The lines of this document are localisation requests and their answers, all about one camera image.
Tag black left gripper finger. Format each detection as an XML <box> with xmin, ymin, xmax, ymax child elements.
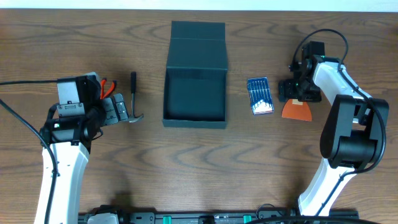
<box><xmin>114</xmin><ymin>93</ymin><xmax>129</xmax><ymax>121</ymax></box>
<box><xmin>101</xmin><ymin>98</ymin><xmax>119</xmax><ymax>126</ymax></box>

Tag black handled claw hammer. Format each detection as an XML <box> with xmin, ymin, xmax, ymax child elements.
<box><xmin>126</xmin><ymin>72</ymin><xmax>144</xmax><ymax>123</ymax></box>

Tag orange handled pliers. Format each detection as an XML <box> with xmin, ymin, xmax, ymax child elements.
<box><xmin>99</xmin><ymin>78</ymin><xmax>118</xmax><ymax>100</ymax></box>

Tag orange scraper with wooden handle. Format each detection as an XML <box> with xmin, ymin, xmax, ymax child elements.
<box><xmin>282</xmin><ymin>99</ymin><xmax>312</xmax><ymax>121</ymax></box>

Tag blue precision screwdriver set case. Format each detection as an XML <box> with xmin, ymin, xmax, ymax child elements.
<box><xmin>247</xmin><ymin>77</ymin><xmax>274</xmax><ymax>115</ymax></box>

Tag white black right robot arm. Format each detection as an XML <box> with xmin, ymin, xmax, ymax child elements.
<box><xmin>279</xmin><ymin>54</ymin><xmax>389</xmax><ymax>217</ymax></box>

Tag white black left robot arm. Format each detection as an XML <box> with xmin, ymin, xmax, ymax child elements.
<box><xmin>34</xmin><ymin>72</ymin><xmax>129</xmax><ymax>223</ymax></box>

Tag dark green open box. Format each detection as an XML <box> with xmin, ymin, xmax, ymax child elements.
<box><xmin>162</xmin><ymin>21</ymin><xmax>228</xmax><ymax>129</ymax></box>

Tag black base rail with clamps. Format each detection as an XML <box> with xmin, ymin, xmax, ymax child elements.
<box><xmin>77</xmin><ymin>203</ymin><xmax>365</xmax><ymax>224</ymax></box>

